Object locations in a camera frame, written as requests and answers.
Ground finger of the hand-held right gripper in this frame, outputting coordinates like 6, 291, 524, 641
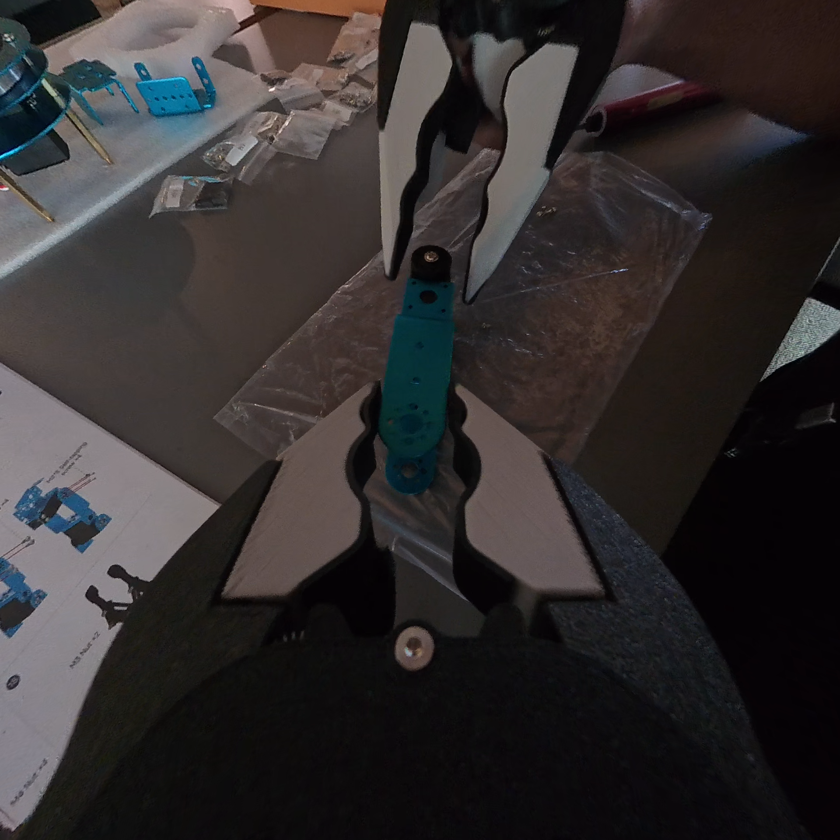
377, 16, 457, 282
462, 31, 593, 304

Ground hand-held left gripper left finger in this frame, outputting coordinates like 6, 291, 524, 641
217, 379, 395, 611

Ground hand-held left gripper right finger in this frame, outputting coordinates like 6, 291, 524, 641
449, 382, 609, 605

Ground red electric screwdriver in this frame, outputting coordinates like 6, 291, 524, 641
586, 77, 718, 137

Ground blue metal bracket with servo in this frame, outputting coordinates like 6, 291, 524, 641
377, 246, 457, 493

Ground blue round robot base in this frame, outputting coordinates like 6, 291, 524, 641
0, 18, 116, 224

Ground person's right forearm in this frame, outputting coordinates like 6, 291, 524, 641
617, 0, 840, 135

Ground pile of small screw bags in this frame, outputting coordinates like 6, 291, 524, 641
150, 12, 385, 219

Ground clear plastic bag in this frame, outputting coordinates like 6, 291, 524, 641
213, 147, 713, 572

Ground white instruction manual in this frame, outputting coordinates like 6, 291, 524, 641
0, 361, 221, 828

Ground white foam packaging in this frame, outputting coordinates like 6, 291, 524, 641
69, 0, 240, 67

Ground white foam sheet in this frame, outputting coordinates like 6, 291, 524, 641
0, 33, 290, 280

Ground blue U-shaped bracket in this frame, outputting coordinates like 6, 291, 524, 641
134, 56, 217, 118

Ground blue flat metal bracket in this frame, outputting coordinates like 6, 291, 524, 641
62, 59, 139, 129

